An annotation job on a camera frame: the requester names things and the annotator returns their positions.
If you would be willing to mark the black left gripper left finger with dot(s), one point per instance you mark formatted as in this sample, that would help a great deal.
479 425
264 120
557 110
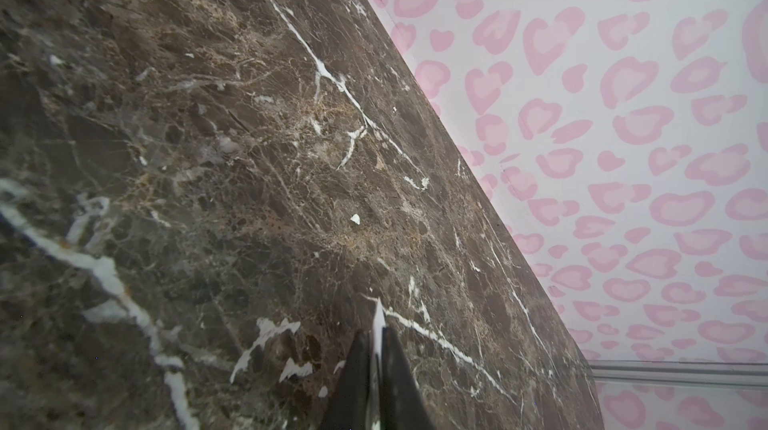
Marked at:
348 406

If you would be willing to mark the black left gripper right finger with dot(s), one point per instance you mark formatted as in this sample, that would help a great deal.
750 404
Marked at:
400 403

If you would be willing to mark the green floral letter paper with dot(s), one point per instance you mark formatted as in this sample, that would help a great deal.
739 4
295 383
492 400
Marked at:
378 324

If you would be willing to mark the aluminium corner frame post right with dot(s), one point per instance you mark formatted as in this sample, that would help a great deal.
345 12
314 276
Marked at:
739 376

